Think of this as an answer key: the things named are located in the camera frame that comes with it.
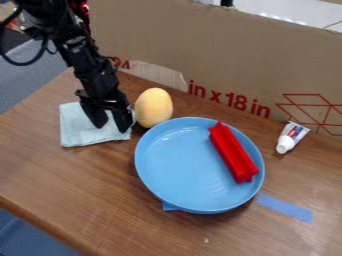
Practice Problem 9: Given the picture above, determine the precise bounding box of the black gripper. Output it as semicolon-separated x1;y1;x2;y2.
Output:
75;89;133;133

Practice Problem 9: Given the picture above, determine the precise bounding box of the light blue cloth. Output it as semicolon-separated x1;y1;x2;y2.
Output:
59;102;132;147

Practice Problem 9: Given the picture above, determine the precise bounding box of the yellow ball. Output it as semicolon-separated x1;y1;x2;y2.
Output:
135;88;173;128

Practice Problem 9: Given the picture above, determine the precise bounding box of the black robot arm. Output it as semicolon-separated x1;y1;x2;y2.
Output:
12;0;133;132

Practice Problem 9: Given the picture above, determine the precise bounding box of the blue plate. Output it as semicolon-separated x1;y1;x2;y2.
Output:
135;117;264;214

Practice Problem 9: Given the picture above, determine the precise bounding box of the red plastic block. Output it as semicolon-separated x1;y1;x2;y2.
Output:
208;122;259;184

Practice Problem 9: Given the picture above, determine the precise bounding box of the small toothpaste tube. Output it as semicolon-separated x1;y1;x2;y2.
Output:
275;121;310;154

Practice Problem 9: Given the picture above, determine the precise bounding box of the blue tape strip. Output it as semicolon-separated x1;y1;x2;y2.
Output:
256;193;314;223

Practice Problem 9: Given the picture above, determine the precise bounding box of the black cable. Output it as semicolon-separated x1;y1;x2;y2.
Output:
0;9;59;67

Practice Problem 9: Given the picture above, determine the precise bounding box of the cardboard box wall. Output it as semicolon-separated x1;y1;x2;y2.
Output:
88;0;342;140

